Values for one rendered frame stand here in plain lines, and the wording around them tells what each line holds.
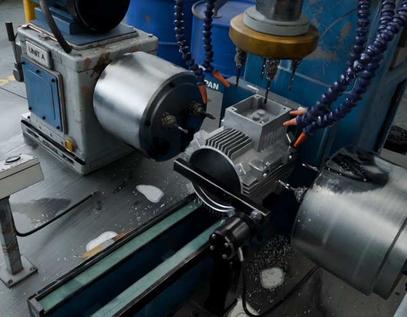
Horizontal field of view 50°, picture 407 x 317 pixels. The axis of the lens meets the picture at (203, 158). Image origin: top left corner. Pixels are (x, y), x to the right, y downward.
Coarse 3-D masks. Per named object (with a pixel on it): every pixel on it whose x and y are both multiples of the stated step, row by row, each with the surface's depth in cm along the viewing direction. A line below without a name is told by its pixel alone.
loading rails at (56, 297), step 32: (160, 224) 97; (192, 224) 104; (256, 224) 108; (96, 256) 86; (128, 256) 89; (160, 256) 99; (192, 256) 89; (64, 288) 81; (96, 288) 85; (128, 288) 82; (160, 288) 83; (192, 288) 95
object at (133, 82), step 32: (128, 64) 109; (160, 64) 108; (96, 96) 112; (128, 96) 104; (160, 96) 103; (192, 96) 112; (128, 128) 106; (160, 128) 108; (192, 128) 118; (160, 160) 114
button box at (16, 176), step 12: (24, 156) 89; (0, 168) 84; (12, 168) 83; (24, 168) 85; (36, 168) 87; (0, 180) 82; (12, 180) 83; (24, 180) 85; (36, 180) 87; (0, 192) 82; (12, 192) 84
